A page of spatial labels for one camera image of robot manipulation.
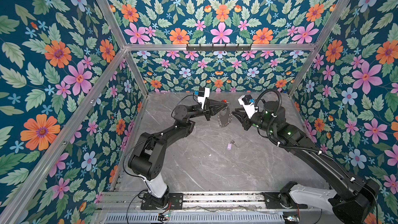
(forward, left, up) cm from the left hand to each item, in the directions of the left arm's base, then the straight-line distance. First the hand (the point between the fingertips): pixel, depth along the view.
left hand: (227, 104), depth 64 cm
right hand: (+1, -4, -5) cm, 7 cm away
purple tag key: (-1, -5, -38) cm, 38 cm away
